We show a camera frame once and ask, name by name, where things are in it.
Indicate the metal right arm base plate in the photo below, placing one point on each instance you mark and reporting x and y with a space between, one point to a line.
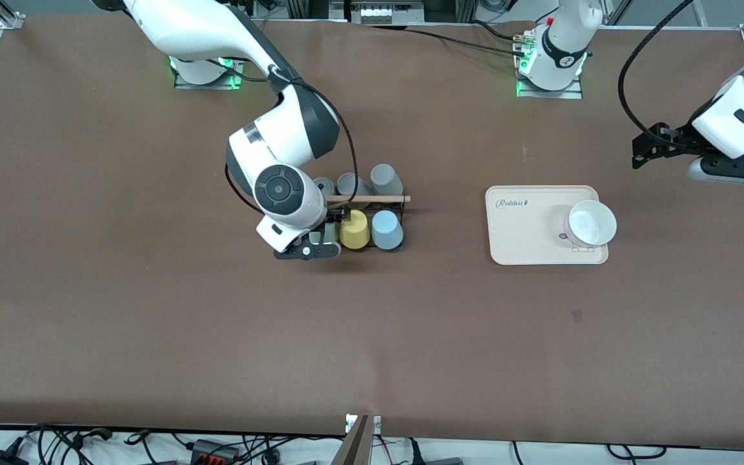
207 86

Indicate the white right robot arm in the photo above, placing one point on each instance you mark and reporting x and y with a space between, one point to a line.
281 187

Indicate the black orange power strip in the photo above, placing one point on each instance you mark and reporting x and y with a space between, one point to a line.
214 451

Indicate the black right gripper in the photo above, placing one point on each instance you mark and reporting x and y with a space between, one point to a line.
331 230

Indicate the cream rectangular tray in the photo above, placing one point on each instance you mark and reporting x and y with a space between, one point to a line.
530 248

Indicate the light blue plastic cup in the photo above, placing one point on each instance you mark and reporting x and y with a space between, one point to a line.
387 231

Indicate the wooden camera post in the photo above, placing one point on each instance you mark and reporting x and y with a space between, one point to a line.
356 445

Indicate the black power adapter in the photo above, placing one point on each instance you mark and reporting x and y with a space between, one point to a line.
0 458

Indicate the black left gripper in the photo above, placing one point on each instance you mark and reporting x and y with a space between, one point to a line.
677 140

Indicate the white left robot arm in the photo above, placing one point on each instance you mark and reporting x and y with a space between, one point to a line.
566 39

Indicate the white bowl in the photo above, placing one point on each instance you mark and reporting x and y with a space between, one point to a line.
591 223

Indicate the yellow plastic cup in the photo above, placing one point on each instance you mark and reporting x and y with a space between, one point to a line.
354 231

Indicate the grey plastic cup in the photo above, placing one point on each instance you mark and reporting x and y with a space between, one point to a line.
349 184
385 177
325 187

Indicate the white control box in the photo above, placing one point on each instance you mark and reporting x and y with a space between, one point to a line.
385 11

